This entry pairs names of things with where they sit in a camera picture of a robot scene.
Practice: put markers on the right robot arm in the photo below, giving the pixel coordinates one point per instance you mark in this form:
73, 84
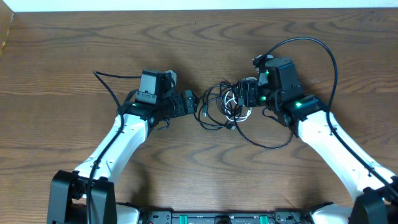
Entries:
369, 184

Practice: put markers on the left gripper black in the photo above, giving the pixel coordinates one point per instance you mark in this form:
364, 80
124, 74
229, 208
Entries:
189, 101

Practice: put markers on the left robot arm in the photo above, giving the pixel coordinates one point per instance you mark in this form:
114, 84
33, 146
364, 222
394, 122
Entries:
67, 201

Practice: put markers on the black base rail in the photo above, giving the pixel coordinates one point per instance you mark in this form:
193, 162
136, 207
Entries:
273, 217

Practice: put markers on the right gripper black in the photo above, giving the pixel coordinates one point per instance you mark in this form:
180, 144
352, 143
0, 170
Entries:
241, 95

